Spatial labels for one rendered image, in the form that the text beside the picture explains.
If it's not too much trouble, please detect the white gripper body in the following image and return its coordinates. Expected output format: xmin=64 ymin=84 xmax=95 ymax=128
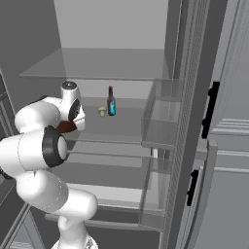
xmin=73 ymin=108 xmax=88 ymax=132

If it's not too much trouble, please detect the brown bowl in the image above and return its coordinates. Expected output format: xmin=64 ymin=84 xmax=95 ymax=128
xmin=55 ymin=119 xmax=79 ymax=134

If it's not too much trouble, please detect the glass fridge shelf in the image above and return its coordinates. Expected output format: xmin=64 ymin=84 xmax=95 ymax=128
xmin=66 ymin=149 xmax=154 ymax=191
xmin=18 ymin=48 xmax=171 ymax=82
xmin=63 ymin=96 xmax=154 ymax=146

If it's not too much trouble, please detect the clear fridge door bin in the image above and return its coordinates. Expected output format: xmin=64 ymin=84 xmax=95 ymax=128
xmin=140 ymin=77 xmax=187 ymax=151
xmin=138 ymin=157 xmax=173 ymax=233

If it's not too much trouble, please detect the grey fridge body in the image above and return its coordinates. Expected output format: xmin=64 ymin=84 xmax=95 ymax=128
xmin=0 ymin=0 xmax=183 ymax=249

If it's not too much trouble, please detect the grey fridge door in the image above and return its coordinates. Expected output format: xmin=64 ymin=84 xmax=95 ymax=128
xmin=0 ymin=66 xmax=47 ymax=249
xmin=160 ymin=0 xmax=231 ymax=249

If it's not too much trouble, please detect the beige mushroom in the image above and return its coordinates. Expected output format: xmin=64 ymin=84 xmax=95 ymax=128
xmin=97 ymin=106 xmax=108 ymax=119

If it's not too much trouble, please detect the dark bottle with blue label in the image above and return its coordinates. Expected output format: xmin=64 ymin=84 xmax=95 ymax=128
xmin=106 ymin=86 xmax=117 ymax=117

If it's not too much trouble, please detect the grey cupboard door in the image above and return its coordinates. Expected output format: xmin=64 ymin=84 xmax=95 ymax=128
xmin=176 ymin=138 xmax=249 ymax=249
xmin=207 ymin=0 xmax=249 ymax=137

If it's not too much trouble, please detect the long black door handle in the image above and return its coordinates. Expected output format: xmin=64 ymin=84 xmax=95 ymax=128
xmin=200 ymin=81 xmax=221 ymax=140

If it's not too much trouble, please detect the short black door handle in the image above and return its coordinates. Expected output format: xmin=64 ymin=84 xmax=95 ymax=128
xmin=186 ymin=168 xmax=199 ymax=207

